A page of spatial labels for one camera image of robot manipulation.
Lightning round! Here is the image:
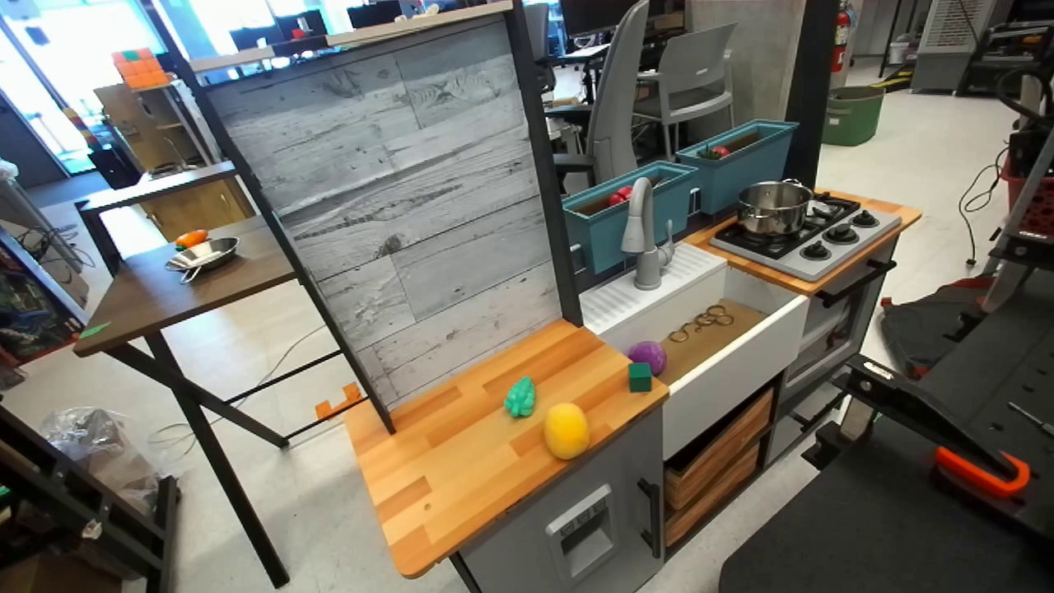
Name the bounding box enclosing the wooden stove counter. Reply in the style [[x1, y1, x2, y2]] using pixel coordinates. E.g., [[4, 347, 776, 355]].
[[688, 194, 925, 300]]

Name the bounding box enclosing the tan wooden cabinet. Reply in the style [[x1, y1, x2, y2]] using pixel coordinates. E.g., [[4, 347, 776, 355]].
[[96, 76, 255, 241]]

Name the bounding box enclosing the grey plastic chair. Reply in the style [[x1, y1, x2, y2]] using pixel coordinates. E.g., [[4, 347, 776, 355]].
[[632, 19, 742, 157]]

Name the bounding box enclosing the wooden butcher-block countertop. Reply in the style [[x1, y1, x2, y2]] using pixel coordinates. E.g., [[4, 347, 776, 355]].
[[341, 319, 672, 585]]

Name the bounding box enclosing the grey toy oven front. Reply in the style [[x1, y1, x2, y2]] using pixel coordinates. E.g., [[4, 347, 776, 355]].
[[766, 234, 901, 466]]

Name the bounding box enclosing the black perforated work table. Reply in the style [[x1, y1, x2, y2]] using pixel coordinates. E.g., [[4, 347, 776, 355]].
[[716, 275, 1054, 593]]

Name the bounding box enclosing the orange box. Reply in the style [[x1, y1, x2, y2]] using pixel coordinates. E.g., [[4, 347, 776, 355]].
[[111, 48, 175, 97]]

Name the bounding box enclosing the yellow toy lemon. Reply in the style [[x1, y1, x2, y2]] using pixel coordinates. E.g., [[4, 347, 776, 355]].
[[540, 399, 597, 460]]

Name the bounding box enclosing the orange clamp handle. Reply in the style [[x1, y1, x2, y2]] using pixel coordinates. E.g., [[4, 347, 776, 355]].
[[933, 443, 1035, 509]]

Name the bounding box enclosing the clear plastic bag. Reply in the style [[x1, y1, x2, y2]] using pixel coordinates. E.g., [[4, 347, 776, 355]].
[[41, 406, 161, 522]]

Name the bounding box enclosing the wooden bracket foot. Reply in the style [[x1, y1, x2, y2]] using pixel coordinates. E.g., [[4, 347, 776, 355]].
[[312, 380, 369, 421]]

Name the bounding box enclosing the silver metal pot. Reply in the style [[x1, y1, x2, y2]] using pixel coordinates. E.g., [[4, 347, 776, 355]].
[[735, 178, 817, 241]]

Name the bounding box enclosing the white device with cable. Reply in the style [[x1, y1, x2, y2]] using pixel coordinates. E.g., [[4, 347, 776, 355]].
[[163, 234, 239, 288]]

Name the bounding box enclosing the grey wood-pattern back panel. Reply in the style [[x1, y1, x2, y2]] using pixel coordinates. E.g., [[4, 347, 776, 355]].
[[194, 5, 587, 437]]

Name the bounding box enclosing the dark narrow desk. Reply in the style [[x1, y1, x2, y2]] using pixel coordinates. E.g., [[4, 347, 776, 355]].
[[75, 157, 239, 275]]

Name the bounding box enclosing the green bin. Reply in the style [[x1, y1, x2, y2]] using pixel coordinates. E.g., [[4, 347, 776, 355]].
[[819, 84, 885, 148]]

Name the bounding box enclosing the black vertical post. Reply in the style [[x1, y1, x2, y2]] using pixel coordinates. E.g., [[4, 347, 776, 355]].
[[781, 0, 844, 191]]

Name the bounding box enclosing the black floor cable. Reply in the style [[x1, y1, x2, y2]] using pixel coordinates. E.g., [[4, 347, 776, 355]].
[[955, 145, 1011, 275]]

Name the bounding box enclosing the purple toy fruit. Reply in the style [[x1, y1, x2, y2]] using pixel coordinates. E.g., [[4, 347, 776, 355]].
[[624, 337, 668, 380]]

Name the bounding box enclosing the wooden crate drawer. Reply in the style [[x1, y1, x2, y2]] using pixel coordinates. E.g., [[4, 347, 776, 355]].
[[663, 386, 776, 555]]

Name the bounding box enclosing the grey toy faucet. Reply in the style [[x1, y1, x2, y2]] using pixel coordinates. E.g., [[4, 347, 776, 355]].
[[619, 175, 682, 292]]

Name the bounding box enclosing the green toy vegetable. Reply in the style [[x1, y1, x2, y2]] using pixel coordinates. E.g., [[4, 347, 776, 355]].
[[501, 377, 544, 421]]

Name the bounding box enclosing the grey toy kitchen cabinet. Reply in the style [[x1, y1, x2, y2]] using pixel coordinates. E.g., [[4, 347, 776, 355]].
[[451, 410, 672, 593]]

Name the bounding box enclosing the white toy sink basin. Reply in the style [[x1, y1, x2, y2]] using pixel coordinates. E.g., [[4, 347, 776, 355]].
[[576, 241, 813, 460]]

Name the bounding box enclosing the black metal frame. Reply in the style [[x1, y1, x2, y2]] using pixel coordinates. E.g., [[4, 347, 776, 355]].
[[0, 406, 185, 593]]

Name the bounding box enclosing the red fire extinguisher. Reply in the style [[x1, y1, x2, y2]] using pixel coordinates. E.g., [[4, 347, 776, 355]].
[[829, 0, 855, 81]]

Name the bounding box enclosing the grey toy stove cooktop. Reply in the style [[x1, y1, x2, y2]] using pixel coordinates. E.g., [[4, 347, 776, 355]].
[[709, 194, 905, 285]]

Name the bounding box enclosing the brown folding table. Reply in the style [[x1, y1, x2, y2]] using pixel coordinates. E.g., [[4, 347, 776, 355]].
[[69, 210, 355, 591]]

